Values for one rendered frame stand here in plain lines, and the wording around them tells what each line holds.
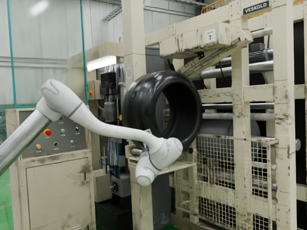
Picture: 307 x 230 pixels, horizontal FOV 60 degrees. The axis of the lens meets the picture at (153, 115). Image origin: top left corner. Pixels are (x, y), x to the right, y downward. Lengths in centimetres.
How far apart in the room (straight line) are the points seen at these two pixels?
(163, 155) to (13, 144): 72
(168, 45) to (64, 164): 124
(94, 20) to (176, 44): 992
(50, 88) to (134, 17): 114
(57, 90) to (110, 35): 1081
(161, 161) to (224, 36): 100
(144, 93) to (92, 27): 1020
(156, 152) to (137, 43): 111
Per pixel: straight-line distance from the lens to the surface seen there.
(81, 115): 128
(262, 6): 211
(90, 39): 1166
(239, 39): 193
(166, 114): 241
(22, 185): 215
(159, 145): 129
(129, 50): 216
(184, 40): 208
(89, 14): 1193
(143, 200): 226
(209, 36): 192
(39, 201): 221
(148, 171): 134
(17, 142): 144
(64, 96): 127
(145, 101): 169
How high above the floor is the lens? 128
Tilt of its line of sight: 3 degrees down
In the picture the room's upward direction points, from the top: 3 degrees counter-clockwise
